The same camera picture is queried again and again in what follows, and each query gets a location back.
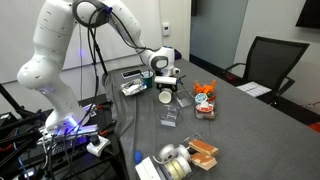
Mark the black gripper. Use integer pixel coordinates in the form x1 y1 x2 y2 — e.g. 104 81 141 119
155 82 185 98

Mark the white paper cup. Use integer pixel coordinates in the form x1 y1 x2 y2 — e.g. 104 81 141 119
158 88 174 105

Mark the green mug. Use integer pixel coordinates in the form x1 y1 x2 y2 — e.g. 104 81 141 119
140 70 155 90

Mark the teal round item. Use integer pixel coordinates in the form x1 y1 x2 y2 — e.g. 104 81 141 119
194 92 210 105

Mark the silver foil bag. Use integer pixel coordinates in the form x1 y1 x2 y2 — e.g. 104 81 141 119
120 78 148 97

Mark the white framed tablet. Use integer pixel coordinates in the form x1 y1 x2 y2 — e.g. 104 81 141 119
121 68 143 80

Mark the red and white item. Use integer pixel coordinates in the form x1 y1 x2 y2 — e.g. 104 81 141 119
194 101 217 120

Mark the white tape roll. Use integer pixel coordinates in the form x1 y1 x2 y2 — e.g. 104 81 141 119
157 143 192 164

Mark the orange snack bag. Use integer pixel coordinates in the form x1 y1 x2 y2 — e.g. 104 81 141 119
187 138 220 158

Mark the small blue object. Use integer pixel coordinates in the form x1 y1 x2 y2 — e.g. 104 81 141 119
133 149 144 165

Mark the yellowish tape roll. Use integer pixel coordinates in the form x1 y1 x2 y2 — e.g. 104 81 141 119
164 156 193 180

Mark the pale rectangular box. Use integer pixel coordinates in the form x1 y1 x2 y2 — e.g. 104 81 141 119
134 156 162 180

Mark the white paper sheet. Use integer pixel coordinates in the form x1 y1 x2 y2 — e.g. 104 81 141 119
236 81 272 98

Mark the gray tablecloth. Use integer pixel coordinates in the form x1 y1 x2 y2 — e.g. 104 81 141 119
101 58 320 180

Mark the black mesh office chair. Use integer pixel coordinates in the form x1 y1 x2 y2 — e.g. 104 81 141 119
222 35 311 105

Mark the black robot cart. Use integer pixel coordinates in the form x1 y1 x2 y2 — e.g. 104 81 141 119
0 83 125 180

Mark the white wall thermostat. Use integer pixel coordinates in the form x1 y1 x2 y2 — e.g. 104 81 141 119
161 21 171 37

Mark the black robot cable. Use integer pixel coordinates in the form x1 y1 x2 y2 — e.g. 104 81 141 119
74 4 159 134

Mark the black wall television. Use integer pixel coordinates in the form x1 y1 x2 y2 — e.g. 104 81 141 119
295 0 320 30

